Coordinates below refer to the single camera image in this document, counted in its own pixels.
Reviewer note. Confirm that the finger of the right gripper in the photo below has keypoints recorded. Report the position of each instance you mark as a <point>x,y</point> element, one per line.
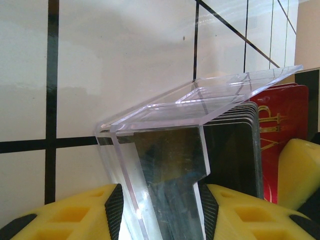
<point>300,175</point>

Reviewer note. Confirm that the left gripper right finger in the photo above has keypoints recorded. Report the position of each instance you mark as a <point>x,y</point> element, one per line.
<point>250,217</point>

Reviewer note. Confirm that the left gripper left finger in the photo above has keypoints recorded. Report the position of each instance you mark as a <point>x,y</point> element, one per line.
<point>75,217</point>

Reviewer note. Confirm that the red VIP card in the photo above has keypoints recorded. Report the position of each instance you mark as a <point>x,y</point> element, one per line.
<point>268,170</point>

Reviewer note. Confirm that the clear acrylic card box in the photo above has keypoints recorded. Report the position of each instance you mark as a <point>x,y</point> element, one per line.
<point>130,162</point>

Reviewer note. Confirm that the stack of black cards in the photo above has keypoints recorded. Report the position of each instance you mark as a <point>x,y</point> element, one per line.
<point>232,150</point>

